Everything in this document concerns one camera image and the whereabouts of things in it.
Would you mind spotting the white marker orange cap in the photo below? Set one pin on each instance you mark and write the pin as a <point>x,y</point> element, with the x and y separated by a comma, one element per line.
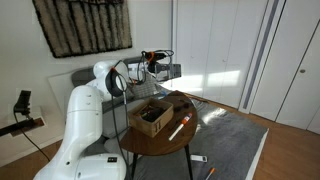
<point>181,126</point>

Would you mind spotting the white flat board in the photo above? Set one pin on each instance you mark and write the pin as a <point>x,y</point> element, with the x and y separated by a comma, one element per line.
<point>60,90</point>

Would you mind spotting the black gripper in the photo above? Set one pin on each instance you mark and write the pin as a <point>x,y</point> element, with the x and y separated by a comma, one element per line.
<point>154,68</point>

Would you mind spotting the orange tipped marker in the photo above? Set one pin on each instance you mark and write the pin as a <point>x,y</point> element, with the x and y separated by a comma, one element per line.
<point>210,172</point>

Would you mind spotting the grey plaid pillow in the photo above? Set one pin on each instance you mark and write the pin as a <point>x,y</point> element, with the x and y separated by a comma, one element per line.
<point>151,88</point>

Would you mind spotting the black bulky item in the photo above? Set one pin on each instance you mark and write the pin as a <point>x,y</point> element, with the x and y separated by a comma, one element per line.
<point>151,115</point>

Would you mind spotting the dark wooden table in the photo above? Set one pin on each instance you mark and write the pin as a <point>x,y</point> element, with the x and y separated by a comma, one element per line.
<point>160,143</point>

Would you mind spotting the grey futon cushion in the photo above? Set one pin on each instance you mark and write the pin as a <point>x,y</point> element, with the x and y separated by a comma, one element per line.
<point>118,115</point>

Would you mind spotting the grey upholstered headboard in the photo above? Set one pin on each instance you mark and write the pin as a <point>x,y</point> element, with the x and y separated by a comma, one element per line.
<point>81,77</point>

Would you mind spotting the shaggy striped wall rug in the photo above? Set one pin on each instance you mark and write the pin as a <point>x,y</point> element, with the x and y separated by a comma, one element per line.
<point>83,26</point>

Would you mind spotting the dark sunglasses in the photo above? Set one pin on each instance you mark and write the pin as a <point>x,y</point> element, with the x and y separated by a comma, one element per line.
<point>183,107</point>

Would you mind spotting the white remote control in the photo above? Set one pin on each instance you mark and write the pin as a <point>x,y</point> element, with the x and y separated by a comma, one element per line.
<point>199,158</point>

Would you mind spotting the white bifold closet doors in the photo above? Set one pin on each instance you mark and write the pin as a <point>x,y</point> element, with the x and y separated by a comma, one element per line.
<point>213,40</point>

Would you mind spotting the blue pen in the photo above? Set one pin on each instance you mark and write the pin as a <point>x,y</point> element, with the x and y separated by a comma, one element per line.
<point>162,95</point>

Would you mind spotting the black camera on stand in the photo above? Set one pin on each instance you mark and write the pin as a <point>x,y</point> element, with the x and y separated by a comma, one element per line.
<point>23,100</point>

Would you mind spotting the brown cardboard box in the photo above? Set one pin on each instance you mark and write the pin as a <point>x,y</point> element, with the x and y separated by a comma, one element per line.
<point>156,125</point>

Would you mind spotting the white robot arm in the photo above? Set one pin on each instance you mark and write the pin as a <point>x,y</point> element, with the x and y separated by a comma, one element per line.
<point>83,126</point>

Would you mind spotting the white closet doors with knobs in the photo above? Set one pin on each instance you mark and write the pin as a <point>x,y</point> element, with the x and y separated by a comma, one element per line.
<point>293,40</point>

